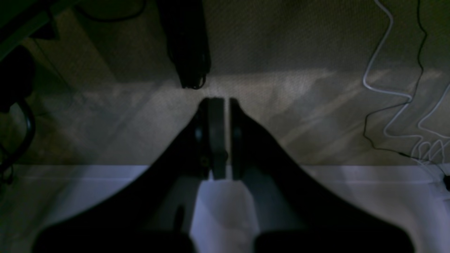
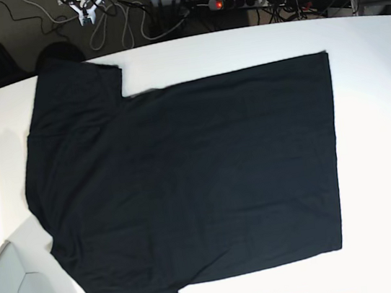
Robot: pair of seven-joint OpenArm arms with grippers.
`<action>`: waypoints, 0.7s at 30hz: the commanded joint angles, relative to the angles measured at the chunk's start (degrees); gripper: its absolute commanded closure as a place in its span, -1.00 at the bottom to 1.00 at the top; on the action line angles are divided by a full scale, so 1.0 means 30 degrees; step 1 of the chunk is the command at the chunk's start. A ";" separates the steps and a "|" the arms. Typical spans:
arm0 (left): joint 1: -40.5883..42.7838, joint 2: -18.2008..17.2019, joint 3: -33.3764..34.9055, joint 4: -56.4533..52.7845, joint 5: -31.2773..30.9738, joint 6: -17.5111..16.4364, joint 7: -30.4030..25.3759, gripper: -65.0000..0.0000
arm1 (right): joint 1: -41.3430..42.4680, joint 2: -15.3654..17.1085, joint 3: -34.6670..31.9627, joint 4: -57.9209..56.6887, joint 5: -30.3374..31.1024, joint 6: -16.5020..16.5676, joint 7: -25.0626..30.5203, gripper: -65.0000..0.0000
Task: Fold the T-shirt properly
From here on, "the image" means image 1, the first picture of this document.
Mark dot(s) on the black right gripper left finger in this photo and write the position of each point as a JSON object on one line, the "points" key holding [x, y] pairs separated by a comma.
{"points": [[151, 214]]}

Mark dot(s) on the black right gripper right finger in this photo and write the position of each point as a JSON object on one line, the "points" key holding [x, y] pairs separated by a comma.
{"points": [[297, 214]]}

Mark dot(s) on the black table leg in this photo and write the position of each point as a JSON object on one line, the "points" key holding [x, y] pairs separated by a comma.
{"points": [[184, 25]]}

